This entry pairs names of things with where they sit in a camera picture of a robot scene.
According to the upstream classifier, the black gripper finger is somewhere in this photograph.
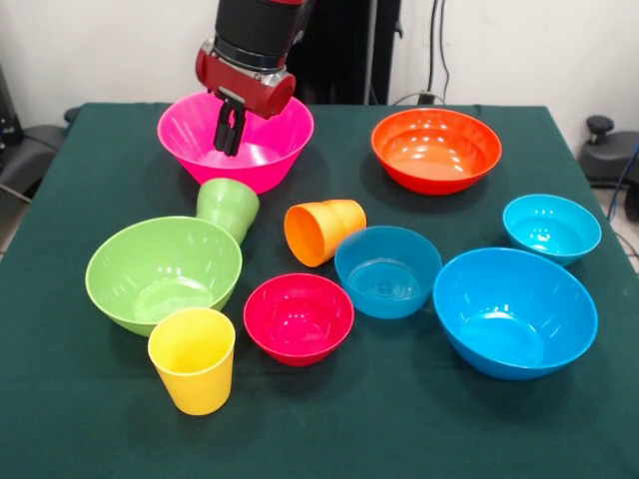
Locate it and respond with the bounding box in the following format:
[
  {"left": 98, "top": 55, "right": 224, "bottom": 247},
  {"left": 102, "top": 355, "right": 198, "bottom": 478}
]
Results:
[
  {"left": 213, "top": 101, "right": 235, "bottom": 154},
  {"left": 225, "top": 105, "right": 248, "bottom": 158}
]

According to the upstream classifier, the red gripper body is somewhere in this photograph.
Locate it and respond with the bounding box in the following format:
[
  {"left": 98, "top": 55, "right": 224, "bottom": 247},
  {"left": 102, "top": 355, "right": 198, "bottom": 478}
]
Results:
[{"left": 194, "top": 42, "right": 298, "bottom": 121}]

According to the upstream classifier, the large pink bowl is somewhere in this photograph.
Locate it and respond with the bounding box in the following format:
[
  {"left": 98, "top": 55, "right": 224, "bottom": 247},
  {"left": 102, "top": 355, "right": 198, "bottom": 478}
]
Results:
[{"left": 157, "top": 88, "right": 316, "bottom": 196}]

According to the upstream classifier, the green cup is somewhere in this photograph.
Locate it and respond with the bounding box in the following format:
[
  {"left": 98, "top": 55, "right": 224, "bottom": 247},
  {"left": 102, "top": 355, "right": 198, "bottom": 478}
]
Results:
[{"left": 195, "top": 178, "right": 262, "bottom": 246}]

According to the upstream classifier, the orange cup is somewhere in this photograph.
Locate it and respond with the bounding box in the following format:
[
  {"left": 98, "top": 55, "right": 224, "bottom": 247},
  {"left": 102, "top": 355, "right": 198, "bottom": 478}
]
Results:
[{"left": 284, "top": 199, "right": 368, "bottom": 268}]

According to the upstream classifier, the green bowl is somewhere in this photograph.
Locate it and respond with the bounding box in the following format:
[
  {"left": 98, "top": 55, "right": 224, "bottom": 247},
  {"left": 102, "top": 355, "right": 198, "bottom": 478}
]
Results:
[{"left": 84, "top": 215, "right": 244, "bottom": 338}]

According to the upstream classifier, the ribbed blue bowl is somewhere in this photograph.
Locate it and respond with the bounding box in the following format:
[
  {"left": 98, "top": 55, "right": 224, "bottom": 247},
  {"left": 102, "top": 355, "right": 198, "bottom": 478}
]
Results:
[{"left": 333, "top": 225, "right": 443, "bottom": 320}]

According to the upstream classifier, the large blue bowl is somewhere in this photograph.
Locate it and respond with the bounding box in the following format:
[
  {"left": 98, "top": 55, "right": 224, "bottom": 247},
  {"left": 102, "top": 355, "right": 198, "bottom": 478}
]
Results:
[{"left": 431, "top": 246, "right": 599, "bottom": 382}]

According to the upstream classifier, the small red bowl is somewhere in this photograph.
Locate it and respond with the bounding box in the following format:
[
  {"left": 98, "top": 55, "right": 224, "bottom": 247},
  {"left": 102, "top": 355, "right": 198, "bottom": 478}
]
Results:
[{"left": 243, "top": 272, "right": 355, "bottom": 368}]

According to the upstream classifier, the orange-red bowl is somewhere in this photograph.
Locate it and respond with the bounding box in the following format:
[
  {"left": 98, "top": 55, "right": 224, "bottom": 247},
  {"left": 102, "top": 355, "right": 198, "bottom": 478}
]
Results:
[{"left": 370, "top": 107, "right": 503, "bottom": 197}]

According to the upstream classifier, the dark equipment box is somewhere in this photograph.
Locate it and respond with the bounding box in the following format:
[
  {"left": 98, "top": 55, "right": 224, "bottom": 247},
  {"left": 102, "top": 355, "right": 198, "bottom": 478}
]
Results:
[{"left": 0, "top": 64, "right": 24, "bottom": 149}]

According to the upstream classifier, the yellow cup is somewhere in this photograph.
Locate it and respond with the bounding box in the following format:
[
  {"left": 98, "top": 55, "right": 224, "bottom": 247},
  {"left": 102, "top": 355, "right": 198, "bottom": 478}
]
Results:
[{"left": 147, "top": 306, "right": 237, "bottom": 417}]

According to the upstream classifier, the dark green table cloth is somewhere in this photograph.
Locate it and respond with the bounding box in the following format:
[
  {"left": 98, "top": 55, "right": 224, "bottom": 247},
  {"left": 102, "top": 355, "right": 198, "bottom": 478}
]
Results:
[{"left": 0, "top": 102, "right": 639, "bottom": 479}]

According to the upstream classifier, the small turquoise bowl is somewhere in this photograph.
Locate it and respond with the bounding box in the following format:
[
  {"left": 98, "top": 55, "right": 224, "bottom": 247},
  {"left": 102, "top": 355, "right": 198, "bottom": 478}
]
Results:
[{"left": 502, "top": 194, "right": 603, "bottom": 267}]

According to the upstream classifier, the black pedestal foot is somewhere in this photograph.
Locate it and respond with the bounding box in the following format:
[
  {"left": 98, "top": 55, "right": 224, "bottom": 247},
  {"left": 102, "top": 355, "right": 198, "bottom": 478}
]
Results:
[
  {"left": 0, "top": 107, "right": 81, "bottom": 201},
  {"left": 578, "top": 115, "right": 639, "bottom": 186}
]

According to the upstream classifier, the black hanging cable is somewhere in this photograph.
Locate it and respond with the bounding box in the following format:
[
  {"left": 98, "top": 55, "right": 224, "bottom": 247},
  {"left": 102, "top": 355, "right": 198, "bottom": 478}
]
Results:
[{"left": 426, "top": 0, "right": 453, "bottom": 104}]

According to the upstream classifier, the blue cable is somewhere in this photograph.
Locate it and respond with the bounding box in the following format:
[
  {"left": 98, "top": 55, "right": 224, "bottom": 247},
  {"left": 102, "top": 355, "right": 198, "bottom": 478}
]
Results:
[{"left": 605, "top": 143, "right": 639, "bottom": 222}]

